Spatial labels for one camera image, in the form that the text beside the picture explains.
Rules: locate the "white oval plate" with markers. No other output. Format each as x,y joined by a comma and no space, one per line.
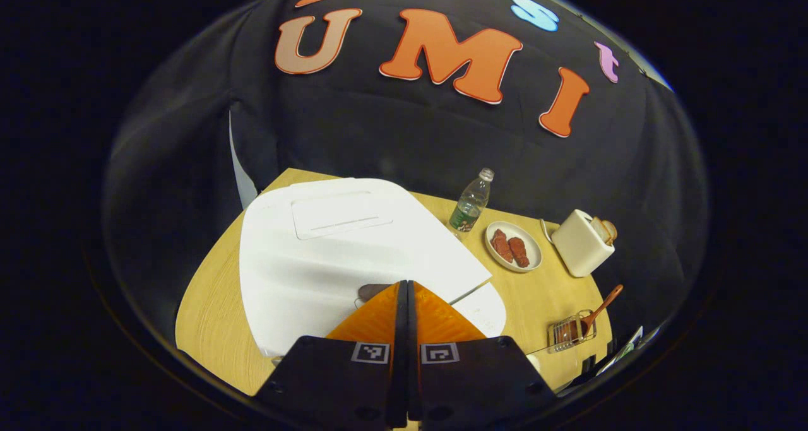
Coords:
533,254

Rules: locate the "white rice cooker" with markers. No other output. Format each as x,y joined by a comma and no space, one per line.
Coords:
328,260

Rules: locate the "red meat piece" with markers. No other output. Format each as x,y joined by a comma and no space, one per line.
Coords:
519,252
502,245

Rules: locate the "white toaster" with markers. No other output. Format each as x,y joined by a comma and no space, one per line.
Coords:
581,248

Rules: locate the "clear plastic water bottle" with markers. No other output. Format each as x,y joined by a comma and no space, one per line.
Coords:
470,207

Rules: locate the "brown wooden spoon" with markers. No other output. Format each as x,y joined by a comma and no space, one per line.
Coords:
600,308

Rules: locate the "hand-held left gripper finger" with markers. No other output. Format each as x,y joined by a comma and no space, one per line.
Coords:
403,355
413,355

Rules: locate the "toast slice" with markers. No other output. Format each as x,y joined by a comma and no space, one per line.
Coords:
610,229
600,229

